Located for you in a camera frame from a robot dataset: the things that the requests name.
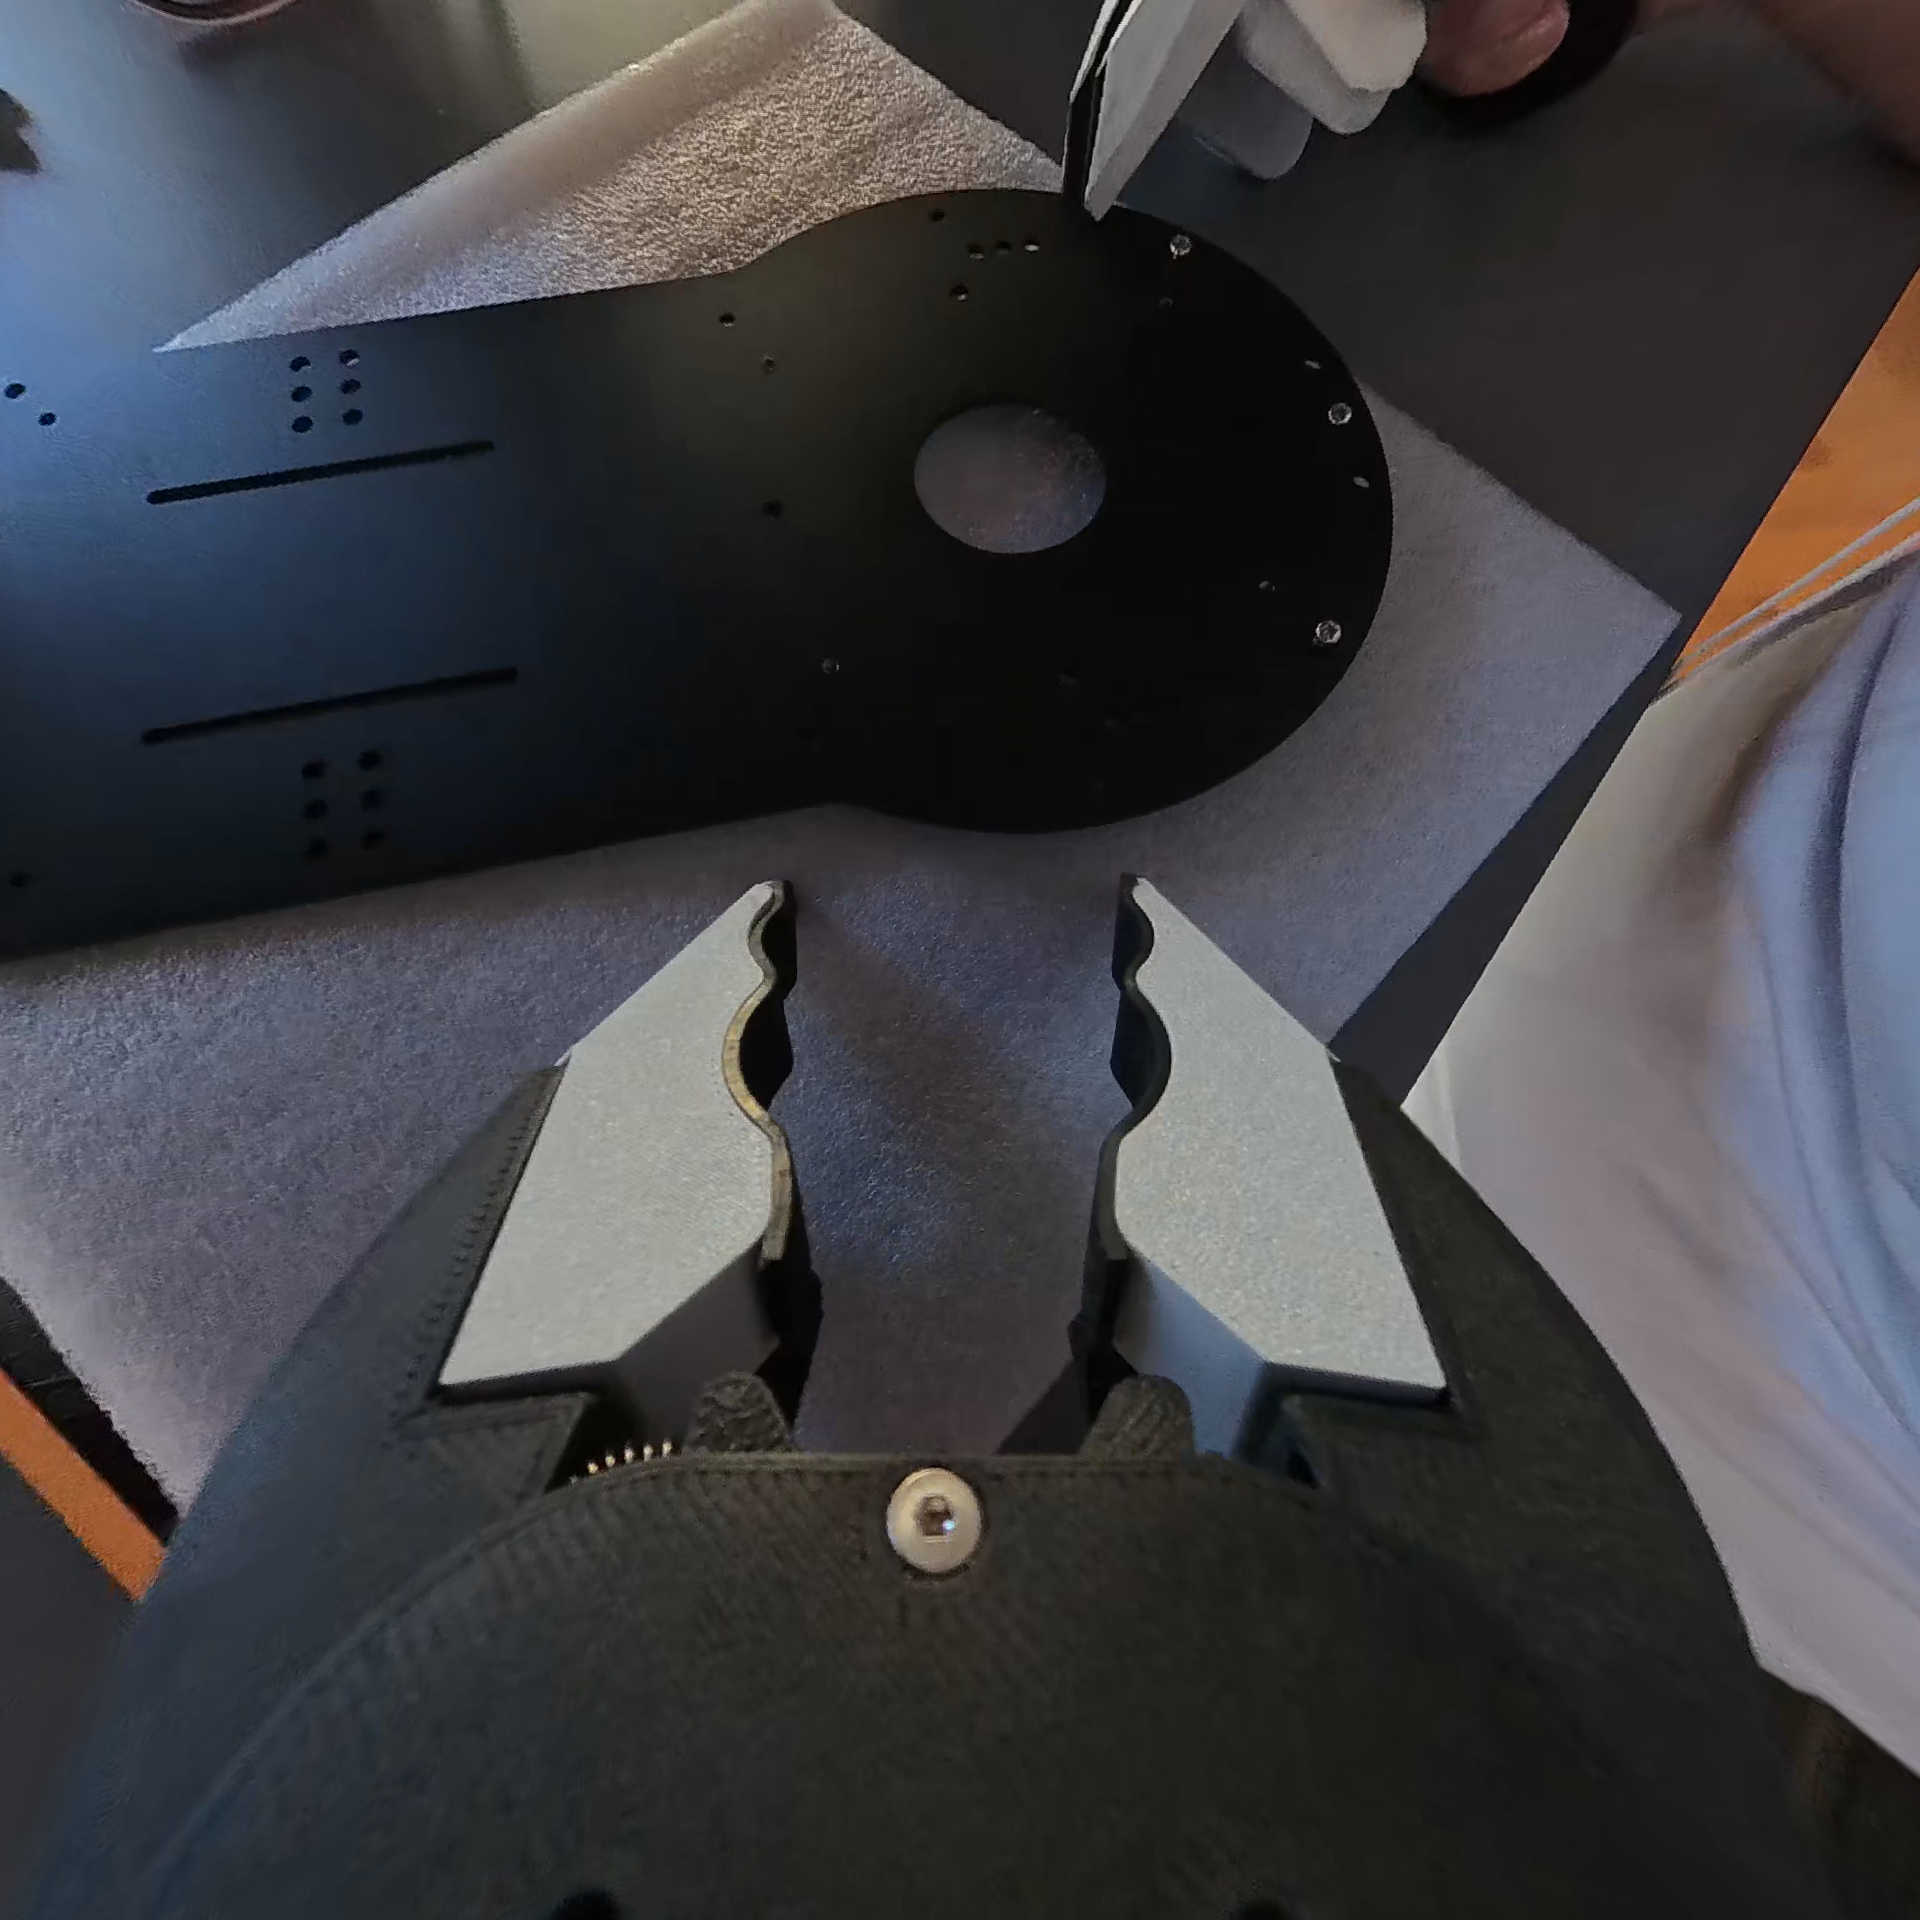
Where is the white foam sheet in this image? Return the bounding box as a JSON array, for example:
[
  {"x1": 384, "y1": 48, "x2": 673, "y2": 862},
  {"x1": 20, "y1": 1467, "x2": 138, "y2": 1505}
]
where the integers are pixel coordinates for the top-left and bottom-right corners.
[{"x1": 0, "y1": 0, "x2": 1684, "y2": 1518}]

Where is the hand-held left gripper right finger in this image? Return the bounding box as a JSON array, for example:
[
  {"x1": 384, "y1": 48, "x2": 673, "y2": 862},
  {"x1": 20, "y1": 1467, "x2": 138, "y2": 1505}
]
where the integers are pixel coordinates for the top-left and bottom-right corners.
[{"x1": 1079, "y1": 876, "x2": 1457, "y2": 1448}]

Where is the person's right hand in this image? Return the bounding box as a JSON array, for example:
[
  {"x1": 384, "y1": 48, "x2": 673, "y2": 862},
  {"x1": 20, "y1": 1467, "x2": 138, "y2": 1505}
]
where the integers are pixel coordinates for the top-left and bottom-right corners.
[{"x1": 1423, "y1": 0, "x2": 1584, "y2": 92}]

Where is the black metal base plate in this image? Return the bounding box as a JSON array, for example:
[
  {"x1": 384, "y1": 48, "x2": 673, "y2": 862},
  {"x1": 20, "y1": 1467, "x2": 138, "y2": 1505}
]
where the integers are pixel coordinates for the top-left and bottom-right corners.
[{"x1": 0, "y1": 187, "x2": 1396, "y2": 961}]

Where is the person's white shirt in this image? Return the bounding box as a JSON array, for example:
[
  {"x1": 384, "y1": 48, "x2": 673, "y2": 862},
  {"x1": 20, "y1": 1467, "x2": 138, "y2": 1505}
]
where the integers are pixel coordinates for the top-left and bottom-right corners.
[{"x1": 1402, "y1": 547, "x2": 1920, "y2": 1777}]

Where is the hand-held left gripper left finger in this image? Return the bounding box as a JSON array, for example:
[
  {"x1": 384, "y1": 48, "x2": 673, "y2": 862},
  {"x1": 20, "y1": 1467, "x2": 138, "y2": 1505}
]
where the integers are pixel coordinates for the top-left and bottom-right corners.
[{"x1": 434, "y1": 879, "x2": 826, "y2": 1412}]

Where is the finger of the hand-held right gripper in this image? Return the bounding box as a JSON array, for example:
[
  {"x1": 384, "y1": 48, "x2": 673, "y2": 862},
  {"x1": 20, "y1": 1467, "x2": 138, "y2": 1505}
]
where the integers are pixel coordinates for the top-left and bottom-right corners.
[{"x1": 1063, "y1": 0, "x2": 1312, "y2": 222}]

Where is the white drawstring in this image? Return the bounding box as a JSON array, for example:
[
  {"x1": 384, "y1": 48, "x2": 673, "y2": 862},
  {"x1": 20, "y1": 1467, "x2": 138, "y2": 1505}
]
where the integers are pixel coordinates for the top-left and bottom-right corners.
[{"x1": 1664, "y1": 503, "x2": 1920, "y2": 688}]

